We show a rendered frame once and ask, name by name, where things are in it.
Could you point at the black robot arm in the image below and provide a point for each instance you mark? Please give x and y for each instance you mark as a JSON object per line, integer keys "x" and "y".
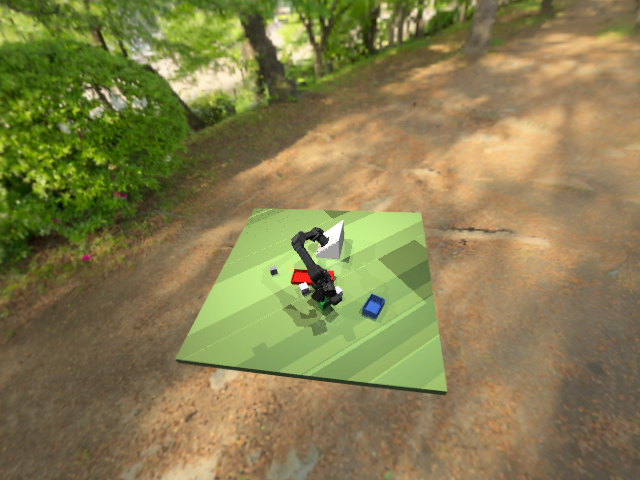
{"x": 314, "y": 271}

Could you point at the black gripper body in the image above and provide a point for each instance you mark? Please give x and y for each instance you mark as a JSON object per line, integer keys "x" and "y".
{"x": 334, "y": 300}

